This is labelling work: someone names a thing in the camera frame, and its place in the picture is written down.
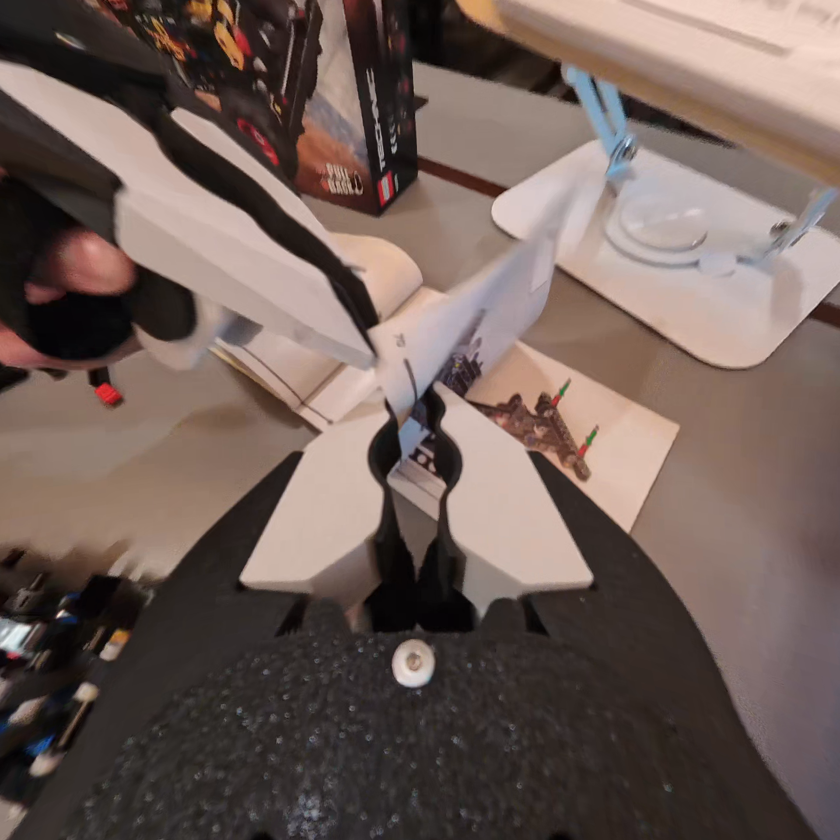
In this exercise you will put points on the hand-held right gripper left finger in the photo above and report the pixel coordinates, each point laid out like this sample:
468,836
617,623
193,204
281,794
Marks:
315,518

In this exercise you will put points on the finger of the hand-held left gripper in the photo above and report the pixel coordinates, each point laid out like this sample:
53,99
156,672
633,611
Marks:
216,262
262,184

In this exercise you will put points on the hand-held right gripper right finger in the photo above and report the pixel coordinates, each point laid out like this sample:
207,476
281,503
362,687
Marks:
518,518

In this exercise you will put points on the person's left hand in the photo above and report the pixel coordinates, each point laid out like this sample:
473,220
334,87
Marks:
85,262

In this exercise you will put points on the dark lego set box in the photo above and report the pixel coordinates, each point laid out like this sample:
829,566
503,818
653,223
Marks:
367,98

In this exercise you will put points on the white stand base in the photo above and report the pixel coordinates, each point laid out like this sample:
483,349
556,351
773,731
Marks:
722,315

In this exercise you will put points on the partly built lego model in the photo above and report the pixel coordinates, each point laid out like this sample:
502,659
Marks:
39,630

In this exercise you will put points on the lego instruction booklet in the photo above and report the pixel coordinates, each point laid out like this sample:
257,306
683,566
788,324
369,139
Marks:
623,426

